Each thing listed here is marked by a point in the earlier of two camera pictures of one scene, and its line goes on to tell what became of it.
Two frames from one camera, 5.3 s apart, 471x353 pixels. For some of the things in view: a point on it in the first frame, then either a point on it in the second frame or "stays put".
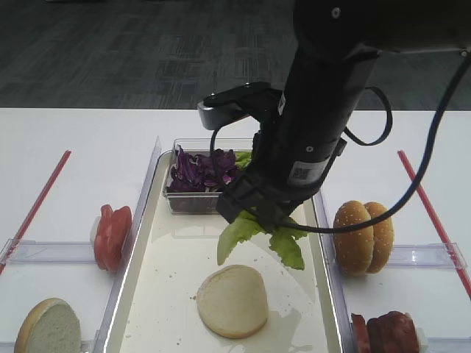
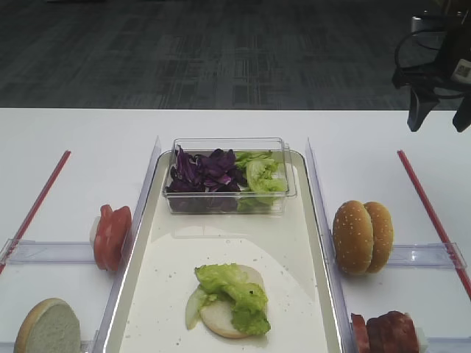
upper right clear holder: x=433 y=255 stays put
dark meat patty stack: x=392 y=332 stays put
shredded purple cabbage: x=206 y=172 stays put
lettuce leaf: x=285 y=238 to x=227 y=282
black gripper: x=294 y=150 to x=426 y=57
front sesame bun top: x=354 y=249 stays put
